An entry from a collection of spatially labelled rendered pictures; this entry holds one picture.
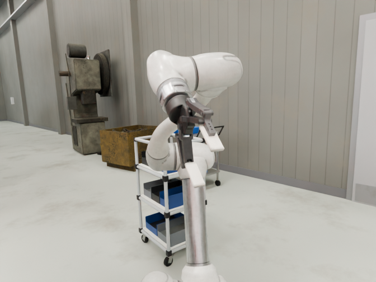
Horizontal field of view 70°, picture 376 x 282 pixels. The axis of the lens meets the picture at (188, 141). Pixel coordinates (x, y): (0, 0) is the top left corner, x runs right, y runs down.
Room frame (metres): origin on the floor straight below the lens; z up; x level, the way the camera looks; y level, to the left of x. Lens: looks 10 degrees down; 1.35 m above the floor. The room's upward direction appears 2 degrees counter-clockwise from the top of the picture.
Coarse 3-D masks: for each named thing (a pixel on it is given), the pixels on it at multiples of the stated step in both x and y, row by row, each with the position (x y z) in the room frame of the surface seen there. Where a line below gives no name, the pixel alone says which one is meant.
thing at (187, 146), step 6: (180, 126) 0.67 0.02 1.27; (180, 132) 0.67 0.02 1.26; (192, 132) 0.68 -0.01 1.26; (180, 138) 0.67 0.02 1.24; (186, 138) 0.67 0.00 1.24; (192, 138) 0.68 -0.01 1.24; (186, 144) 0.67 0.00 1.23; (186, 150) 0.67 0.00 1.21; (186, 156) 0.66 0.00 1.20; (192, 156) 0.67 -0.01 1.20; (186, 162) 0.66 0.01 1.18
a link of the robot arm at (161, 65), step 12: (156, 60) 0.78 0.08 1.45; (168, 60) 0.78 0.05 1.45; (180, 60) 0.78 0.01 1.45; (192, 60) 0.79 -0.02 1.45; (156, 72) 0.76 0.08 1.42; (168, 72) 0.74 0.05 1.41; (180, 72) 0.75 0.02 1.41; (192, 72) 0.77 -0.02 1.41; (156, 84) 0.75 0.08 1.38; (192, 84) 0.78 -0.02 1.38
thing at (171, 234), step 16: (144, 160) 2.27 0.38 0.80; (160, 176) 1.96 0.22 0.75; (176, 176) 1.97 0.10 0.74; (144, 192) 2.30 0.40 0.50; (160, 192) 2.08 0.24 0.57; (176, 192) 2.17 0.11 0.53; (176, 208) 1.99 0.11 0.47; (160, 224) 2.15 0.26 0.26; (176, 224) 2.25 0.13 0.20; (144, 240) 2.29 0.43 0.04; (160, 240) 2.08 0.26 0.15; (176, 240) 2.00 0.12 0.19
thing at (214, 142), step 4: (200, 128) 0.57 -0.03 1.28; (204, 128) 0.57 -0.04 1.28; (204, 132) 0.56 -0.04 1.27; (204, 136) 0.55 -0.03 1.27; (208, 136) 0.55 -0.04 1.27; (212, 136) 0.55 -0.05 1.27; (216, 136) 0.56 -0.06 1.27; (208, 140) 0.54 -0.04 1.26; (212, 140) 0.54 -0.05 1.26; (216, 140) 0.55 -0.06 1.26; (208, 144) 0.54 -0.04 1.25; (212, 144) 0.53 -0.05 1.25; (216, 144) 0.54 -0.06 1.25; (220, 144) 0.54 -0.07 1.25; (212, 148) 0.53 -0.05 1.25; (216, 148) 0.53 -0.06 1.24; (220, 148) 0.53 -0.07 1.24
